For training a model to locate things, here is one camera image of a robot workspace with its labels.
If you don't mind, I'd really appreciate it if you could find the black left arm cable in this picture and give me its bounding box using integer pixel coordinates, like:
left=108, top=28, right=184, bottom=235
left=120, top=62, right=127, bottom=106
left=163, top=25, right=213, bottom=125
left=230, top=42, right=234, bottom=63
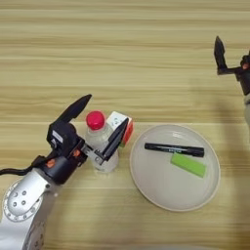
left=0, top=155, right=47, bottom=177

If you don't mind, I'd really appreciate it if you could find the green rectangular block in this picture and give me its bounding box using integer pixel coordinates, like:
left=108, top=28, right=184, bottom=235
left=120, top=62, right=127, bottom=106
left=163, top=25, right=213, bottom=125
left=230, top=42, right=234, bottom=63
left=170, top=152, right=208, bottom=179

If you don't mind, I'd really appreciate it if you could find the black marker pen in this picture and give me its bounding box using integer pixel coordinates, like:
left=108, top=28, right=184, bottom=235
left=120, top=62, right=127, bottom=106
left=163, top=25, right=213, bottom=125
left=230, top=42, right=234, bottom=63
left=144, top=142, right=206, bottom=158

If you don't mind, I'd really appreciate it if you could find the multicoloured puzzle cube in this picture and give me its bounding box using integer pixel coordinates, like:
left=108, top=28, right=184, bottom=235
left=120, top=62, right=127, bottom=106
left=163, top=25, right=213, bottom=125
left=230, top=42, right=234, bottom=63
left=106, top=110, right=135, bottom=148

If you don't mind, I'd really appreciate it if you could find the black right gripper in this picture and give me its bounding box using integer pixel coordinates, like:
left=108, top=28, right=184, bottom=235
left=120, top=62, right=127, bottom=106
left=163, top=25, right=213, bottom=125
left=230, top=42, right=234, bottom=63
left=213, top=35, right=250, bottom=98

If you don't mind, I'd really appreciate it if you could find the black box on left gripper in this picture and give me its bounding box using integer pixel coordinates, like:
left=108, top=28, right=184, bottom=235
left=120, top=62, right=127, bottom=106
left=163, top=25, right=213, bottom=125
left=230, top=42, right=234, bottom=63
left=46, top=120, right=86, bottom=160

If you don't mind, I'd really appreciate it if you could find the clear bottle with red cap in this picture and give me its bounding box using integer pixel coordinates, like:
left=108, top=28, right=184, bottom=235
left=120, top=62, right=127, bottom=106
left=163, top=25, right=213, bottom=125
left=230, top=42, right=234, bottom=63
left=84, top=110, right=120, bottom=174

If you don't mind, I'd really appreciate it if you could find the round beige plate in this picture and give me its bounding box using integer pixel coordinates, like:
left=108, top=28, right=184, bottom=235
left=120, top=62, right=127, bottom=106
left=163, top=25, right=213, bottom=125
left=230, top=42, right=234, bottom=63
left=129, top=122, right=222, bottom=213

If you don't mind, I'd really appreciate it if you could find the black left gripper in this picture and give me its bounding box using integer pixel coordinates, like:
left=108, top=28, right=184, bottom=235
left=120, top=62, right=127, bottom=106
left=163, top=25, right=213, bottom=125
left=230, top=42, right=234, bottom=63
left=32, top=94, right=130, bottom=186

